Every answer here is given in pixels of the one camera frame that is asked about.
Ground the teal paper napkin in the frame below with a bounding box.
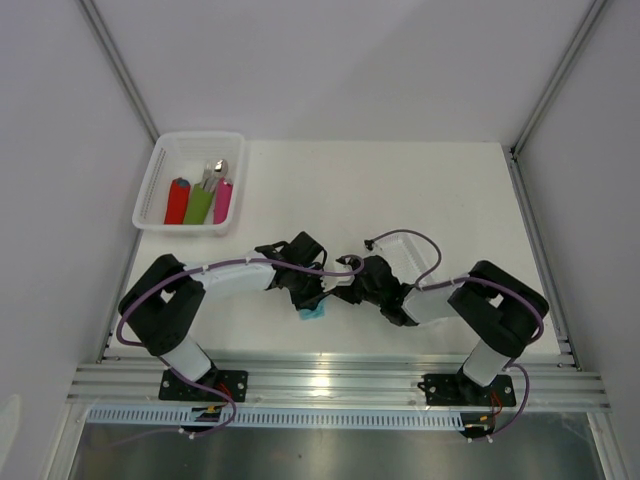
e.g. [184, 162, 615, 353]
[298, 300, 326, 321]

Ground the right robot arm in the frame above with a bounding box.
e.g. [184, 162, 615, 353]
[329, 255, 549, 407]

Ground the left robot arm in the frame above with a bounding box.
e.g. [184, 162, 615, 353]
[116, 232, 328, 400]

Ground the pink napkin roll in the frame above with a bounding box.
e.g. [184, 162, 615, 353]
[213, 178, 234, 225]

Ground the red napkin roll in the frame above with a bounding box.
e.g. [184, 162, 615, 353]
[164, 177, 191, 225]

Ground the small white plastic tray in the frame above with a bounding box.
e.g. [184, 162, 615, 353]
[372, 233, 438, 283]

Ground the large white plastic basket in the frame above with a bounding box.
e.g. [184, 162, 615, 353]
[132, 131, 248, 235]

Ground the aluminium mounting rail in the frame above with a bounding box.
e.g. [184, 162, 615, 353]
[67, 349, 611, 412]

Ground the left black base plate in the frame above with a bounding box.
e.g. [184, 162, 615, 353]
[158, 369, 249, 403]

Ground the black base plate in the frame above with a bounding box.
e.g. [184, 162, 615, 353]
[418, 372, 516, 407]
[158, 369, 249, 403]

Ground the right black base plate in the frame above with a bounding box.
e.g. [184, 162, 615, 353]
[418, 372, 516, 407]

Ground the white slotted cable duct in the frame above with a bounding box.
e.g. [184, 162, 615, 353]
[86, 405, 464, 431]

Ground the right aluminium frame post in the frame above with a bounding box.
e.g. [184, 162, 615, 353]
[509, 0, 612, 162]

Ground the aluminium frame post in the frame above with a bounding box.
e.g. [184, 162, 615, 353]
[509, 0, 612, 162]
[75, 0, 160, 143]

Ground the left aluminium frame post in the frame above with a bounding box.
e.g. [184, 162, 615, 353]
[75, 0, 160, 143]

